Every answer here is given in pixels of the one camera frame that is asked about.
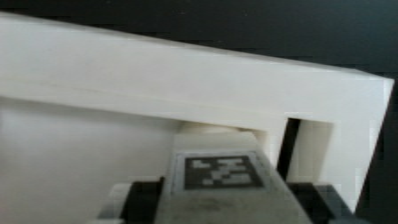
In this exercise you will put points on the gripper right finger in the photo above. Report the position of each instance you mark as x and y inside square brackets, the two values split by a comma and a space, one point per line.
[323, 205]

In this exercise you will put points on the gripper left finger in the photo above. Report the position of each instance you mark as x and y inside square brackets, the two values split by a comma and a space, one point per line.
[131, 203]

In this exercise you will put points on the white table leg with tag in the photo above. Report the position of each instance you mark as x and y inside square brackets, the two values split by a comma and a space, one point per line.
[222, 187]

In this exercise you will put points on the white square tabletop part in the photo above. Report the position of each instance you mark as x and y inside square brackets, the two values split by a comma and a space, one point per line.
[101, 90]

